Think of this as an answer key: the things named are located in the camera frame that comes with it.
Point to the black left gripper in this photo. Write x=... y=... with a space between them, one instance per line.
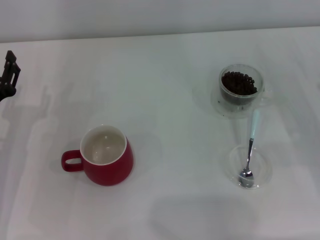
x=6 y=91

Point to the red ceramic mug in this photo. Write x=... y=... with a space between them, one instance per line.
x=110 y=172

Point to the heap of coffee beans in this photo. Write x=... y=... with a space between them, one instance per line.
x=237 y=83

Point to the clear glass cup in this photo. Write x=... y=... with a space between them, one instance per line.
x=260 y=82

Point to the glass saucer with bean crumbs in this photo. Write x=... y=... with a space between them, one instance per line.
x=217 y=105

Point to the empty clear glass saucer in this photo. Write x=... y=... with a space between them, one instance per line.
x=262 y=160

